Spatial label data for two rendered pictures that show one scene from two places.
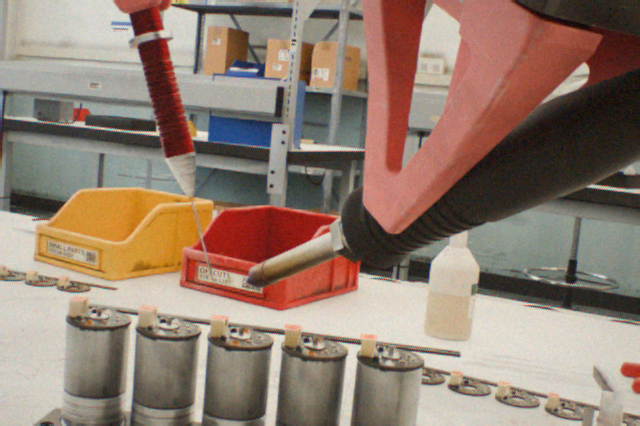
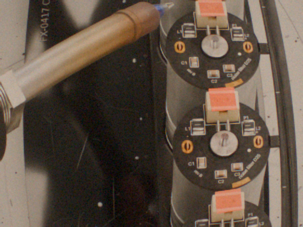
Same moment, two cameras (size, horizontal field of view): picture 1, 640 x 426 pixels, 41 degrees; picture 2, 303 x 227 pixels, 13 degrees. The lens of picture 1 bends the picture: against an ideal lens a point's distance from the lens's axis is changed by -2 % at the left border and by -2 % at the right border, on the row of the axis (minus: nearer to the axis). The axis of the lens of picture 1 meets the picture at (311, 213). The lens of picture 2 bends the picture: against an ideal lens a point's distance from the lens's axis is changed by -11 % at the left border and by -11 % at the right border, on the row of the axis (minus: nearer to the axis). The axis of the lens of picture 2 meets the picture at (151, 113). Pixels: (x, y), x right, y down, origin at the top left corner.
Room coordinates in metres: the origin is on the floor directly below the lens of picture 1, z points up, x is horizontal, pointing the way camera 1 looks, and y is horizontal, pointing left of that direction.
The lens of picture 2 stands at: (0.26, -0.16, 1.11)
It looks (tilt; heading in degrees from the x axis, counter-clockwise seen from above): 60 degrees down; 79
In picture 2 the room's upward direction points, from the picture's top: straight up
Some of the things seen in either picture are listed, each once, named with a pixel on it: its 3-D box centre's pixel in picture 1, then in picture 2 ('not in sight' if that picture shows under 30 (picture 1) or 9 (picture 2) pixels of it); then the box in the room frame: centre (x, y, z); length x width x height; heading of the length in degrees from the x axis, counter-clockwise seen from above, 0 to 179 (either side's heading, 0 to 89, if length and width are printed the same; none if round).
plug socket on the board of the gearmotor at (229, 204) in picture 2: (370, 345); (228, 209); (0.30, -0.03, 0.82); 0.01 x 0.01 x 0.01; 82
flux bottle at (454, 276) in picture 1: (455, 265); not in sight; (0.59, -0.10, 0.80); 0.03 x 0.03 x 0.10
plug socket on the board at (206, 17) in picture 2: (221, 326); (211, 16); (0.31, 0.03, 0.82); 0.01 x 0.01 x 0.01; 82
